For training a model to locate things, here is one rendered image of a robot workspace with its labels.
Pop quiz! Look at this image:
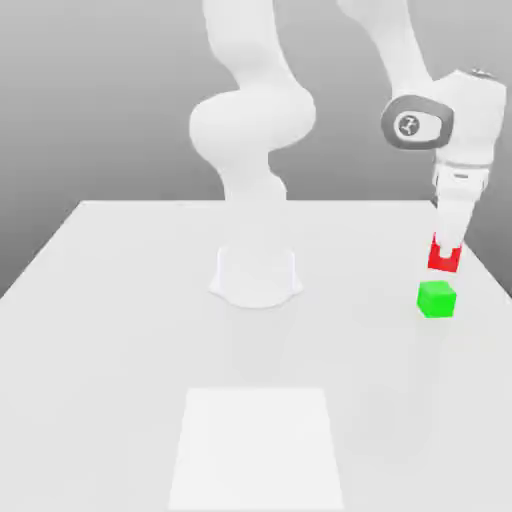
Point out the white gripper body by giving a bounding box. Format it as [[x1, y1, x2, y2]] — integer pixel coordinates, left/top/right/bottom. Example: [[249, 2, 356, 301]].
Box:
[[433, 177, 489, 204]]

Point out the small red cube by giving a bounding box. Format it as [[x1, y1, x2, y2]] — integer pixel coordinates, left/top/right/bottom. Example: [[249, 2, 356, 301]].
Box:
[[426, 231, 464, 274]]

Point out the small green cube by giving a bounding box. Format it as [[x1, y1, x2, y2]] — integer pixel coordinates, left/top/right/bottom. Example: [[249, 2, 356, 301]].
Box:
[[416, 280, 458, 320]]

